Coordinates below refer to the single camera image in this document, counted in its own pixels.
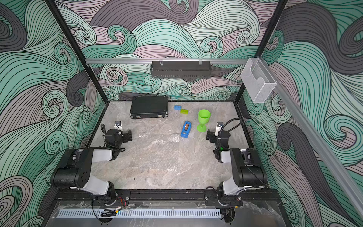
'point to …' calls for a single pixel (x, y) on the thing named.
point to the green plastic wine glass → (203, 117)
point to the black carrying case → (149, 107)
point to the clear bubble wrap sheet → (156, 151)
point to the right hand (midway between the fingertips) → (215, 129)
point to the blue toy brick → (177, 107)
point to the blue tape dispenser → (186, 128)
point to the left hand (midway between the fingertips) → (123, 129)
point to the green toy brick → (185, 111)
